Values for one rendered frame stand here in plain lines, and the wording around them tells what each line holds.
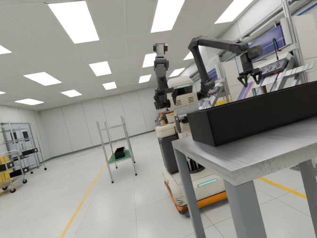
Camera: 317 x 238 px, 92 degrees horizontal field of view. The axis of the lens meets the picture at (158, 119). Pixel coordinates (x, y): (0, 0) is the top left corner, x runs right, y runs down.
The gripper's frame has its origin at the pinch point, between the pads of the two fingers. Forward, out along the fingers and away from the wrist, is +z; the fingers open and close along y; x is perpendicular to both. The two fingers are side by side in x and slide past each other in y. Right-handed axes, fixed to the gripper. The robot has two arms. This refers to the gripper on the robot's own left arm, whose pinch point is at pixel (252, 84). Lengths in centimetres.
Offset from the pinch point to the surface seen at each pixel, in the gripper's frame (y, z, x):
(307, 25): 163, -60, 71
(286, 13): 131, -77, 68
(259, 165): -57, 18, -60
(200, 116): -57, 8, -39
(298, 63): 131, -14, 68
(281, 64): 117, -19, 75
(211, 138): -57, 15, -42
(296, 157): -49, 19, -60
